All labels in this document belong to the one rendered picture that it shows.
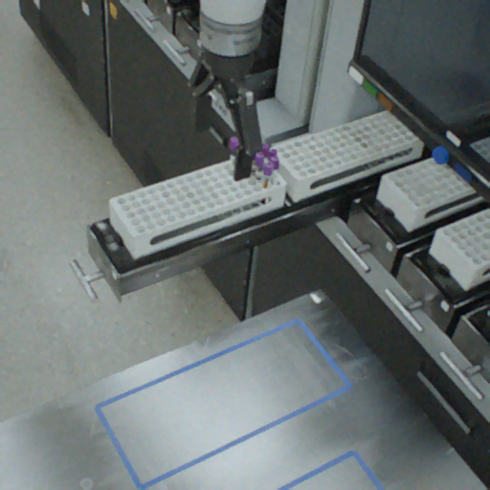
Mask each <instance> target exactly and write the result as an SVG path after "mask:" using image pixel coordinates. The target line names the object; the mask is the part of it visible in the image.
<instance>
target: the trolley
mask: <svg viewBox="0 0 490 490"><path fill-rule="evenodd" d="M0 490H487V489H486V487H485V486H484V485H483V484H482V482H481V480H480V479H479V478H478V477H477V475H476V474H475V473H474V472H473V471H472V469H471V468H469V467H468V466H467V465H466V463H465V462H464V460H463V459H462V457H461V456H460V455H459V454H458V453H457V451H456V450H455V449H454V448H453V446H452V445H451V444H450V443H448V442H447V440H446V438H445V437H444V436H443V435H442V433H441V432H440V431H439V430H438V429H437V427H436V426H435V425H434V424H433V422H432V421H431V420H430V418H429V417H427V415H426V414H425V413H424V412H423V411H422V410H421V409H420V408H419V407H418V406H417V404H416V403H415V402H414V401H413V399H412V397H411V396H410V395H409V394H407V392H406V391H405V390H404V389H403V388H402V386H401V385H400V384H399V383H398V380H397V379H396V378H395V377H394V376H393V374H392V373H391V372H390V371H388V369H387V368H386V367H385V366H384V365H383V362H382V361H381V360H380V359H379V358H378V356H377V355H376V354H375V353H374V352H373V350H371V349H370V348H369V347H368V344H367V343H366V342H365V341H364V340H363V338H362V337H361V336H360V335H359V334H358V332H357V331H356V330H354V329H353V328H352V325H351V324H350V323H349V322H348V321H347V319H346V318H345V317H344V316H343V314H342V313H341V312H340V310H339V309H337V307H336V306H335V305H334V304H333V303H332V301H331V300H330V299H329V298H328V296H327V295H326V294H325V292H324V291H323V289H318V290H316V291H313V292H311V293H308V295H306V296H303V297H300V298H298V299H295V300H293V301H289V302H287V303H284V304H282V305H280V306H277V307H275V308H271V309H269V311H267V312H264V313H262V314H260V315H256V316H254V317H252V318H250V319H248V320H245V321H243V322H239V323H236V324H233V325H231V327H228V328H225V329H223V330H220V331H218V332H215V333H213V334H211V335H208V336H206V337H204V338H201V339H199V340H196V341H193V342H191V343H189V344H188V345H184V346H182V347H180V348H176V349H174V350H171V351H170V352H168V353H165V354H163V355H159V356H157V357H155V358H152V359H150V360H147V361H145V363H142V364H139V365H137V366H135V367H132V368H129V369H126V370H124V371H121V372H119V373H116V374H114V375H112V376H108V377H106V378H103V379H101V380H100V381H99V382H97V383H95V384H91V385H89V386H87V387H84V388H82V389H80V390H76V391H72V392H70V393H68V394H65V395H63V396H60V397H58V398H56V399H53V400H51V401H48V403H46V404H44V405H41V406H39V407H35V408H33V409H31V410H28V411H26V412H22V413H20V414H17V415H15V416H13V417H10V418H8V419H5V420H3V421H1V422H0Z"/></svg>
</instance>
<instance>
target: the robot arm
mask: <svg viewBox="0 0 490 490"><path fill-rule="evenodd" d="M200 2H201V8H200V41H201V43H202V45H203V46H204V50H200V51H199V58H198V62H197V64H196V67H195V69H194V71H193V73H191V75H190V77H189V82H188V85H189V88H192V89H194V91H192V94H194V96H195V97H196V99H195V109H194V132H195V133H196V134H197V133H200V132H204V131H207V129H211V128H212V94H208V93H212V90H213V89H215V90H216V91H217V93H219V94H220V95H221V98H222V99H223V101H224V105H225V108H227V109H229V110H230V112H231V116H232V120H233V124H234V130H235V134H236V137H237V141H238V145H236V146H235V155H234V178H233V179H234V181H235V182H239V180H243V179H246V178H249V177H251V173H252V164H253V156H254V154H257V153H260V152H263V143H262V137H261V130H260V123H259V117H258V116H257V111H256V91H255V90H251V91H249V90H248V89H247V88H246V83H245V77H246V75H247V74H248V73H249V71H250V70H251V69H252V66H253V58H254V50H255V49H256V47H257V46H259V42H260V36H261V26H262V20H263V10H264V6H265V2H266V0H200ZM209 73H211V74H210V75H209ZM206 94H207V95H206ZM237 98H238V100H237V102H235V103H231V100H236V99H237Z"/></svg>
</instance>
